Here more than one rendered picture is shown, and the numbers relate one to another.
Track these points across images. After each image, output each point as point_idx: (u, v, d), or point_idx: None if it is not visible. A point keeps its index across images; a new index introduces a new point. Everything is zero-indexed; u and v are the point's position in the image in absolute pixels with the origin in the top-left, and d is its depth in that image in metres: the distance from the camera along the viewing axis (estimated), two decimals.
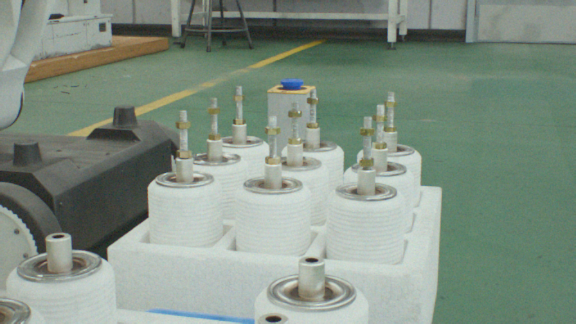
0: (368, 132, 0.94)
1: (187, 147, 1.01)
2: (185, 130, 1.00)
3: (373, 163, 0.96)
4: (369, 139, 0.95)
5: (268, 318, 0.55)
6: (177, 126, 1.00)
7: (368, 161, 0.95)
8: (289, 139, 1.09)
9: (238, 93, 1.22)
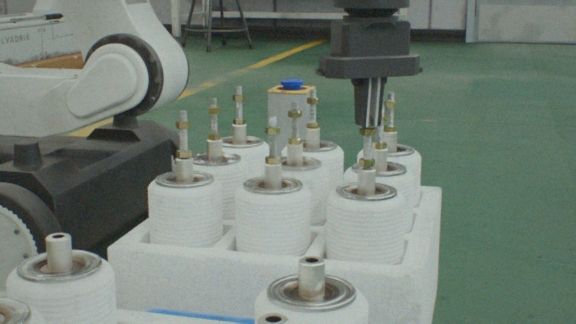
0: (360, 131, 0.95)
1: (187, 147, 1.01)
2: (185, 130, 1.00)
3: (369, 165, 0.95)
4: (364, 139, 0.95)
5: (268, 318, 0.55)
6: (177, 126, 1.00)
7: (360, 160, 0.95)
8: (289, 139, 1.09)
9: (238, 93, 1.22)
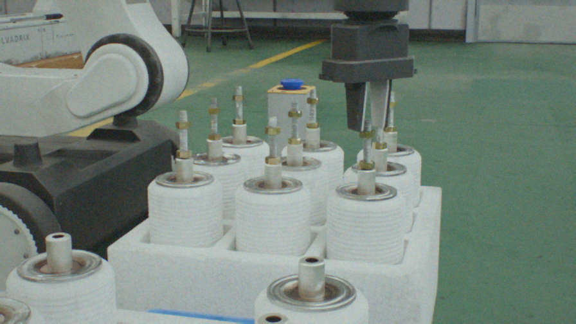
0: (366, 135, 0.94)
1: (187, 147, 1.01)
2: (185, 130, 1.00)
3: (373, 166, 0.96)
4: (368, 142, 0.95)
5: (268, 318, 0.55)
6: (177, 126, 1.00)
7: (366, 163, 0.95)
8: (289, 139, 1.09)
9: (238, 93, 1.22)
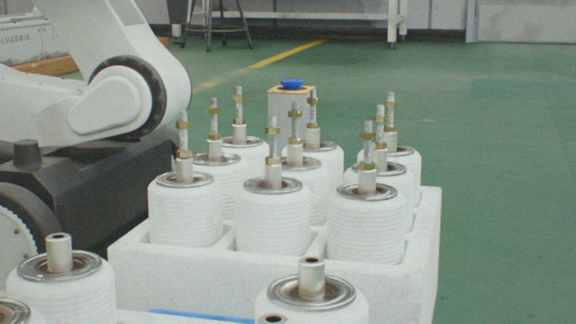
0: (360, 135, 0.95)
1: (187, 147, 1.01)
2: (185, 130, 1.00)
3: (371, 169, 0.95)
4: (364, 143, 0.95)
5: (268, 318, 0.55)
6: (177, 126, 1.00)
7: (361, 164, 0.95)
8: (289, 139, 1.09)
9: (238, 93, 1.22)
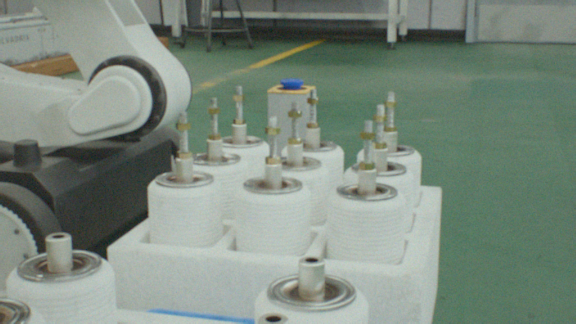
0: (360, 135, 0.95)
1: (183, 149, 1.01)
2: (181, 131, 1.00)
3: (371, 169, 0.95)
4: (364, 143, 0.95)
5: (268, 318, 0.55)
6: (177, 126, 1.01)
7: (361, 164, 0.95)
8: (289, 139, 1.09)
9: (238, 93, 1.22)
